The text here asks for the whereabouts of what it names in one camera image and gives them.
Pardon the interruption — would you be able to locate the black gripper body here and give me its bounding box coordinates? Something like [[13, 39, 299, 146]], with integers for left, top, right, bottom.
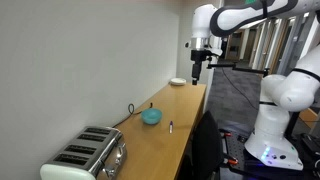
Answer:
[[190, 49, 210, 80]]

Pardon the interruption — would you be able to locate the teal bowl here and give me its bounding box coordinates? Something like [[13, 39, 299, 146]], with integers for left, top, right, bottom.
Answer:
[[140, 108, 163, 126]]

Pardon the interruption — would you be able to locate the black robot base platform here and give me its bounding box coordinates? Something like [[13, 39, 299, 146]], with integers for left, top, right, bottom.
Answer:
[[218, 128, 320, 180]]

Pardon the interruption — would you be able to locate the white plate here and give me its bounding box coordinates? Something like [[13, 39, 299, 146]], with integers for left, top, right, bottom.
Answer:
[[169, 77, 187, 87]]

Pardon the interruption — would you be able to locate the black office chair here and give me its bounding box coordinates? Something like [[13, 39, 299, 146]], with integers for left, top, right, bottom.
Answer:
[[190, 110, 225, 180]]

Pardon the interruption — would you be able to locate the silver four-slot toaster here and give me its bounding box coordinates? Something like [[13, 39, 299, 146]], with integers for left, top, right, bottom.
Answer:
[[39, 125, 128, 180]]

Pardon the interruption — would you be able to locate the black box beside robot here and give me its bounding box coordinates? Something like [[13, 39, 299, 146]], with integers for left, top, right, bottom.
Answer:
[[301, 132, 320, 158]]

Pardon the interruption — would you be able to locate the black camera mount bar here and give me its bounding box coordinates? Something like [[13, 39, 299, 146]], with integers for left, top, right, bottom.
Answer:
[[206, 62, 270, 78]]

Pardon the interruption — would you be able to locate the black cable on floor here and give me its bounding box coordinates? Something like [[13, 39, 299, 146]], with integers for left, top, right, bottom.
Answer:
[[221, 68, 260, 111]]

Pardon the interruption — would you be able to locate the black toaster power cable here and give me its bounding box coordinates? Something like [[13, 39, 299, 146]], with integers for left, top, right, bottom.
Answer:
[[112, 102, 154, 129]]

